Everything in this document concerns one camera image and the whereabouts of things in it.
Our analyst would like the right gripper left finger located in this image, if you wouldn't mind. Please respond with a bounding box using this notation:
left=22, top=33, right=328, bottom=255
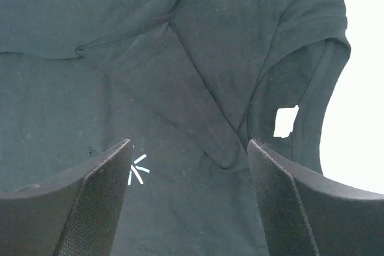
left=1, top=139, right=133, bottom=256

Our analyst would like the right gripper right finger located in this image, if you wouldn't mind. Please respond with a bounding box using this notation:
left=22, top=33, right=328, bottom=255
left=247, top=140, right=383, bottom=256

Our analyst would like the black t shirt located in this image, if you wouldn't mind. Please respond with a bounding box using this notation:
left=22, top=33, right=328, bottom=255
left=1, top=0, right=350, bottom=255

